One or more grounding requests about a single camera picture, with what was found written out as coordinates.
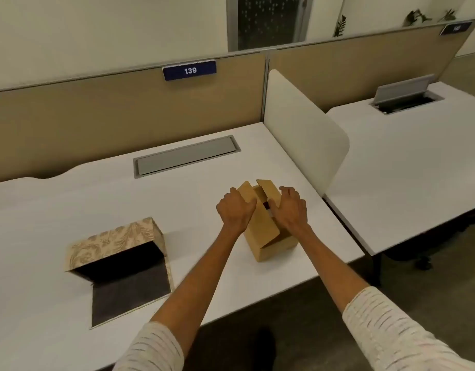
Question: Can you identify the person's right hand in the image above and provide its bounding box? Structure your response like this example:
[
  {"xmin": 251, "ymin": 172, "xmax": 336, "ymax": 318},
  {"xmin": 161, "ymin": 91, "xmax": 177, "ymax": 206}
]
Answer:
[{"xmin": 267, "ymin": 185, "xmax": 312, "ymax": 238}]

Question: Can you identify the person's left hand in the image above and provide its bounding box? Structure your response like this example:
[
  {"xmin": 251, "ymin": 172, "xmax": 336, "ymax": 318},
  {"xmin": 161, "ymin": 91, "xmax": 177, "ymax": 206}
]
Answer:
[{"xmin": 216, "ymin": 187, "xmax": 258, "ymax": 234}]

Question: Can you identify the brown cardboard box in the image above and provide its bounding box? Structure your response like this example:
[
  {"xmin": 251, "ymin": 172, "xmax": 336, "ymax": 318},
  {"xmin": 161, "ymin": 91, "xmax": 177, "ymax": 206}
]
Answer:
[{"xmin": 237, "ymin": 179, "xmax": 298, "ymax": 263}]

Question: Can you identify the floral patterned tissue box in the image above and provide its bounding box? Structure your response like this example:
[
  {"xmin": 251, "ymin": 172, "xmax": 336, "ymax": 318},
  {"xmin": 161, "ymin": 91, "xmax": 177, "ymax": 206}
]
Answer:
[{"xmin": 63, "ymin": 216, "xmax": 176, "ymax": 330}]

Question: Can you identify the person's left forearm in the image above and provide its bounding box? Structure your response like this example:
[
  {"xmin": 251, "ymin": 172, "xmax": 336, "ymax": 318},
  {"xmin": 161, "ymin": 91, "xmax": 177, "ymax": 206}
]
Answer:
[{"xmin": 113, "ymin": 224, "xmax": 248, "ymax": 371}]

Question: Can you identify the person's right forearm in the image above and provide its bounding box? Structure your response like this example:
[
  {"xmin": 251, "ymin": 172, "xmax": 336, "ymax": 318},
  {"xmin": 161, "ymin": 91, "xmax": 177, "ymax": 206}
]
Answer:
[{"xmin": 295, "ymin": 224, "xmax": 475, "ymax": 371}]

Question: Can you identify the person's black shoe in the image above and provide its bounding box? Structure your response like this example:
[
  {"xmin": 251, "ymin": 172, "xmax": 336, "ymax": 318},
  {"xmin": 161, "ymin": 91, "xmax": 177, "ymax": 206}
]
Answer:
[{"xmin": 252, "ymin": 326, "xmax": 277, "ymax": 371}]

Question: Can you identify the white rounded divider panel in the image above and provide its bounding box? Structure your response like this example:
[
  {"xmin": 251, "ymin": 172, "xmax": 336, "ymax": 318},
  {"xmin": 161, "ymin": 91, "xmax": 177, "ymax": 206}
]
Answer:
[{"xmin": 263, "ymin": 69, "xmax": 350, "ymax": 197}]

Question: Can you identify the black office chair base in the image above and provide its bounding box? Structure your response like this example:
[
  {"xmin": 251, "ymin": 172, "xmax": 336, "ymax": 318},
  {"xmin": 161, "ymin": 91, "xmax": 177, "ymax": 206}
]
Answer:
[{"xmin": 385, "ymin": 206, "xmax": 475, "ymax": 272}]

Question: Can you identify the blue desk number sign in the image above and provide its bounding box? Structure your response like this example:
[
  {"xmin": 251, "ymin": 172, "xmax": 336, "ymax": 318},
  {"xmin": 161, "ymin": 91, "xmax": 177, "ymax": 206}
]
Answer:
[
  {"xmin": 162, "ymin": 59, "xmax": 217, "ymax": 82},
  {"xmin": 439, "ymin": 21, "xmax": 474, "ymax": 37}
]

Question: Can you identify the wide beige partition panel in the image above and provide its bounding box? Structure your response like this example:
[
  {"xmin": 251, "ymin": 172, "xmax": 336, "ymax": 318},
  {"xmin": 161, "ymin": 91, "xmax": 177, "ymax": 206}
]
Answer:
[{"xmin": 0, "ymin": 49, "xmax": 267, "ymax": 186}]

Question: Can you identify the dark glass window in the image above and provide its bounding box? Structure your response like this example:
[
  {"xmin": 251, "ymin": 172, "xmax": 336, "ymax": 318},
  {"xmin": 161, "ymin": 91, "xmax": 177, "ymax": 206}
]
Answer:
[{"xmin": 226, "ymin": 0, "xmax": 314, "ymax": 53}]

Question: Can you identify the closed grey cable tray lid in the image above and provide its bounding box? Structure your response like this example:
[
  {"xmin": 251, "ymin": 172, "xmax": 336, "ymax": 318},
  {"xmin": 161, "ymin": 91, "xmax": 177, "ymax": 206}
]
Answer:
[{"xmin": 133, "ymin": 134, "xmax": 242, "ymax": 179}]

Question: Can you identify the open grey cable tray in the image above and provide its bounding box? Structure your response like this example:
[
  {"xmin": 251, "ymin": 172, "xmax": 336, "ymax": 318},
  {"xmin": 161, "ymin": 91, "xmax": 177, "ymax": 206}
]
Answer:
[{"xmin": 369, "ymin": 74, "xmax": 445, "ymax": 115}]

